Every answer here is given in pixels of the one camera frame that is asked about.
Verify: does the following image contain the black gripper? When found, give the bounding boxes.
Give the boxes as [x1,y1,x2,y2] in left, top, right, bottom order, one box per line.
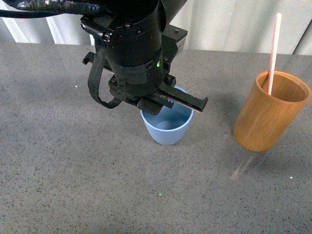
[81,4,207,115]

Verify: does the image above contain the blue plastic cup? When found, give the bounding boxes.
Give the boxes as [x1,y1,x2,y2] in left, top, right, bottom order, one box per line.
[140,97,194,145]

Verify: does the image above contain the pink chopstick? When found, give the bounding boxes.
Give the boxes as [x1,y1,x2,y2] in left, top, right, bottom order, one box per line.
[267,13,282,95]

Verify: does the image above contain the brown bamboo holder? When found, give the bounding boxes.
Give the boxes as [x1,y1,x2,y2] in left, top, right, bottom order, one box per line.
[233,71,312,152]

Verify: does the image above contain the white curtain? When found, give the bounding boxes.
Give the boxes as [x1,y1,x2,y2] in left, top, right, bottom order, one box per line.
[0,0,312,55]

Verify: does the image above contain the black cable strap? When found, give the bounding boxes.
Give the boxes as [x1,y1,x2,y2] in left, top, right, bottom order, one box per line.
[88,46,122,109]

